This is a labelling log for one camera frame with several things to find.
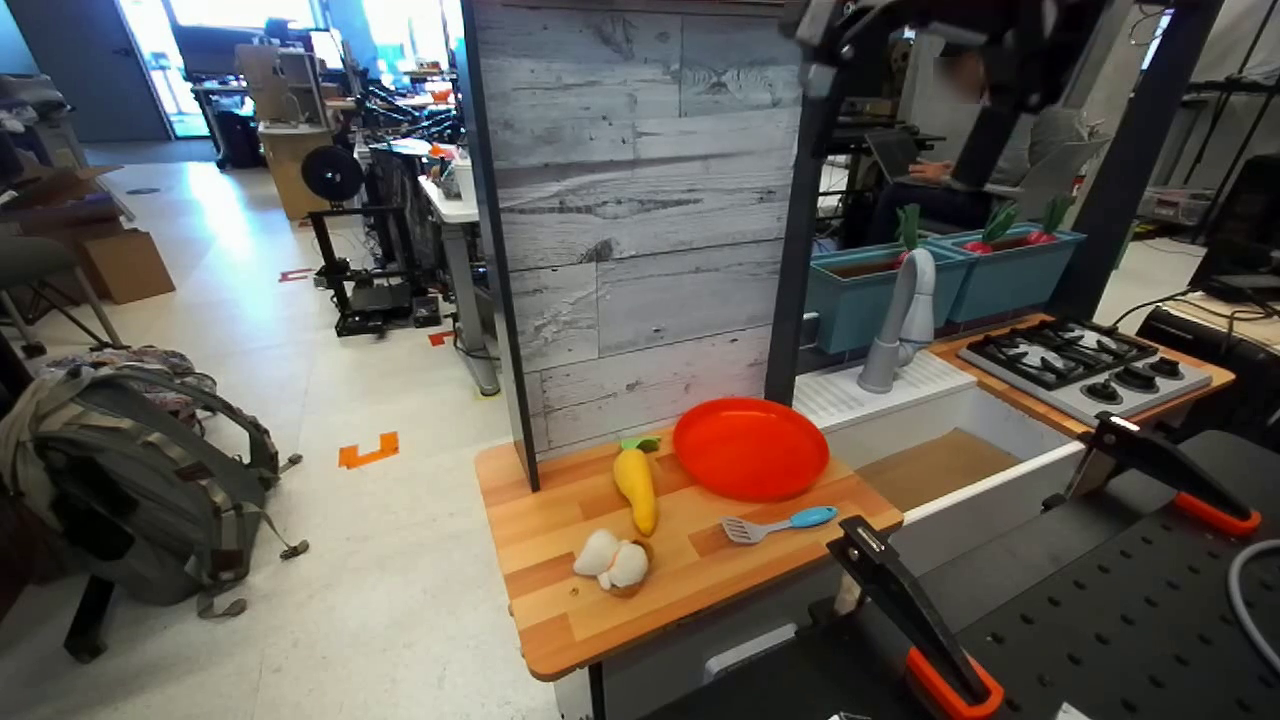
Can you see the yellow banana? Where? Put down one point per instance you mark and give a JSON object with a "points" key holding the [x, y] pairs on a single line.
{"points": [[639, 490]]}

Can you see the orange round plate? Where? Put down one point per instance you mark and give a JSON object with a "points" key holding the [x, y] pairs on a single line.
{"points": [[749, 444]]}

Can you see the white garlic plushie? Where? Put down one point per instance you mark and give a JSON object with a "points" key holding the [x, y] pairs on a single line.
{"points": [[609, 562]]}

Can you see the red radish plushie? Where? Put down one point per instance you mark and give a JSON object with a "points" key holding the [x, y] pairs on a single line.
{"points": [[1002, 226]]}

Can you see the grey wood backdrop panel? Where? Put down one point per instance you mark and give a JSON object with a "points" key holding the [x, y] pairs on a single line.
{"points": [[643, 226]]}

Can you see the white workbench table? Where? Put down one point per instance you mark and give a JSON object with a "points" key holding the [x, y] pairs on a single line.
{"points": [[463, 252]]}

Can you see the blue planter bin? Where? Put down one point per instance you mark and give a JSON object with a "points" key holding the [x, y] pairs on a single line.
{"points": [[1020, 275], [855, 301]]}

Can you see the wooden cutting board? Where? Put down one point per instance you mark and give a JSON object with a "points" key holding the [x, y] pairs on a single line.
{"points": [[561, 584]]}

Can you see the grey toy faucet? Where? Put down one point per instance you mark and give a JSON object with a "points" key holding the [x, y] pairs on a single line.
{"points": [[918, 306]]}

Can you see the white toy sink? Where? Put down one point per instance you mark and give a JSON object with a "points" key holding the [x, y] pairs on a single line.
{"points": [[923, 401]]}

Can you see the black metal stand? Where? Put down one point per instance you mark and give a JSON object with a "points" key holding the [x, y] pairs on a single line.
{"points": [[362, 275]]}

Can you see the laptop computer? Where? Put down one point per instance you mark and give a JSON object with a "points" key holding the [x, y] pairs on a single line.
{"points": [[898, 154]]}

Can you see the seated person dark clothes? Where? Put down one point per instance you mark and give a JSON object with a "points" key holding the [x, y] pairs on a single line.
{"points": [[980, 132]]}

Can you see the toy gas stove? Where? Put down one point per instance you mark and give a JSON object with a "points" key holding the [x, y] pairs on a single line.
{"points": [[1084, 364]]}

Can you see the grey backpack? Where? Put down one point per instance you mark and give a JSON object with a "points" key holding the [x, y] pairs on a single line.
{"points": [[146, 467]]}

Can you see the cardboard box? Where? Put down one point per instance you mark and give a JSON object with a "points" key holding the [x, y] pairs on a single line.
{"points": [[126, 264]]}

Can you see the black diagonal beam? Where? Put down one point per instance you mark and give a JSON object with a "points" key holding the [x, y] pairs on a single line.
{"points": [[1142, 146]]}

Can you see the black vertical post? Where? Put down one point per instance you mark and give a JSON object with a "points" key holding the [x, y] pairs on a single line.
{"points": [[799, 241]]}

